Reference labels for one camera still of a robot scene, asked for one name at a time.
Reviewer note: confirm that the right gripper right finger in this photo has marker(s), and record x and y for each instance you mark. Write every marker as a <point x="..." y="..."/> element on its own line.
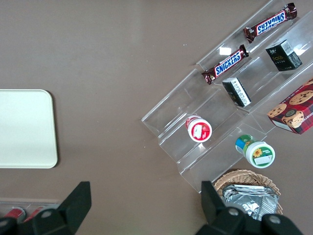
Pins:
<point x="215" y="210"/>

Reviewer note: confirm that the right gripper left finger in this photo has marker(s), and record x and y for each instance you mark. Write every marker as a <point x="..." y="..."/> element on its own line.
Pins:
<point x="71" y="210"/>

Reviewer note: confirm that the light wicker basket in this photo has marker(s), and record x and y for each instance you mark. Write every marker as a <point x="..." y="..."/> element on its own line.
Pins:
<point x="244" y="176"/>

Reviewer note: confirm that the cream plastic serving tray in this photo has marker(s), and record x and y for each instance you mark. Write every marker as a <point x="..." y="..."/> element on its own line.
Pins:
<point x="24" y="127"/>

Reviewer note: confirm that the red cola bottle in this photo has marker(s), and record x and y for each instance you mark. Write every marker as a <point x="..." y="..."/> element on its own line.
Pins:
<point x="14" y="212"/>
<point x="35" y="213"/>

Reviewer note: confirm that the silver foil packet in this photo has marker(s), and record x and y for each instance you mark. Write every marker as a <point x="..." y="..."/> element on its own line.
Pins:
<point x="249" y="200"/>

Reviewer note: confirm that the clear acrylic bottle rack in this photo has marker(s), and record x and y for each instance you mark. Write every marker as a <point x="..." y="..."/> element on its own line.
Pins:
<point x="29" y="202"/>

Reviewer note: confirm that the green lid sunflower cup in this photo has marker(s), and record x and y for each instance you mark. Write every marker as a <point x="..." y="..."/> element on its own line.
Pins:
<point x="259" y="154"/>

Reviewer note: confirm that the red lid yogurt cup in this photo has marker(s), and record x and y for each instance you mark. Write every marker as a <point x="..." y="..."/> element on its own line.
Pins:
<point x="199" y="131"/>

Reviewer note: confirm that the clear acrylic stepped stand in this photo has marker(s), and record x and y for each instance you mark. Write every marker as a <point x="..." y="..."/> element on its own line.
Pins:
<point x="171" y="110"/>

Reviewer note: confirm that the small black carton box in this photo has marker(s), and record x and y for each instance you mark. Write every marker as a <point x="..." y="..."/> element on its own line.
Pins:
<point x="281" y="57"/>
<point x="236" y="91"/>

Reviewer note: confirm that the red chocolate cookie box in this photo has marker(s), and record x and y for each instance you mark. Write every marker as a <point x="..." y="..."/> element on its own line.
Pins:
<point x="296" y="110"/>

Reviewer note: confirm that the Snickers chocolate bar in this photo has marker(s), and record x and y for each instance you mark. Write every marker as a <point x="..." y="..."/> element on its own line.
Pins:
<point x="226" y="64"/>
<point x="270" y="23"/>

